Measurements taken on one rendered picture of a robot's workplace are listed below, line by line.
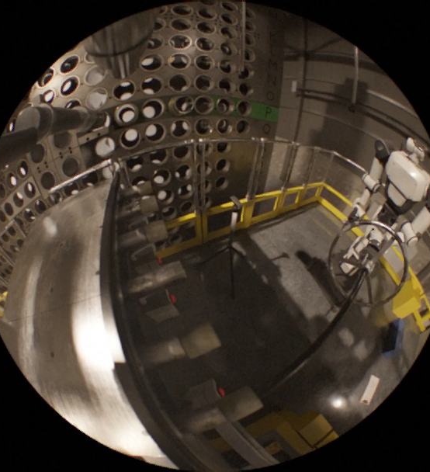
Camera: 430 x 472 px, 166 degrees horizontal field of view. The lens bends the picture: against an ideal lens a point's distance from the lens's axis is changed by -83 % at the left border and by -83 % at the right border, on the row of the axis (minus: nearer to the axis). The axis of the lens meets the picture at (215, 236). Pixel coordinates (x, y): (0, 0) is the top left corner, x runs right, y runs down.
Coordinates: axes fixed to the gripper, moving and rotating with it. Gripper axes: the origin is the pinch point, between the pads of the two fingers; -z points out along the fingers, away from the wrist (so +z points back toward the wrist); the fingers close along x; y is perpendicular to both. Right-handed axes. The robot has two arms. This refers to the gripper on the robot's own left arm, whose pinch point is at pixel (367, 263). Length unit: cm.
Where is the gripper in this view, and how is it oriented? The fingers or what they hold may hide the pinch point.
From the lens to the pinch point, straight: 72.7
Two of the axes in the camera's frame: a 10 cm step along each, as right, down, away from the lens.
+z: 8.9, -3.2, 3.3
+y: -0.2, 6.9, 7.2
